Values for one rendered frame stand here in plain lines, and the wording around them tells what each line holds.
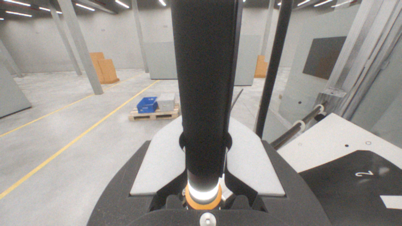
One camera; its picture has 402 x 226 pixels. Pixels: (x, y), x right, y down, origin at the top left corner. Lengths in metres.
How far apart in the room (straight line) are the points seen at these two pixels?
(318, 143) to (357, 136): 0.09
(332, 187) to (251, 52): 5.73
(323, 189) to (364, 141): 0.28
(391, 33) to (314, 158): 0.57
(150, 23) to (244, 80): 9.77
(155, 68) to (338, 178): 7.59
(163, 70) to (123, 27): 7.48
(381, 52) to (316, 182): 0.67
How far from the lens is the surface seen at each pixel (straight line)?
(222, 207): 0.21
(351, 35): 0.74
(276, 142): 0.28
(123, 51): 14.27
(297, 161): 0.53
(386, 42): 0.86
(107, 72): 8.29
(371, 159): 0.31
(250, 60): 5.89
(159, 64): 7.52
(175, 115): 3.08
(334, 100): 0.64
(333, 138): 0.53
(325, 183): 0.27
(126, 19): 14.01
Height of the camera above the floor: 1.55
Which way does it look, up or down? 28 degrees down
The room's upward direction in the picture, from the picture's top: 1 degrees counter-clockwise
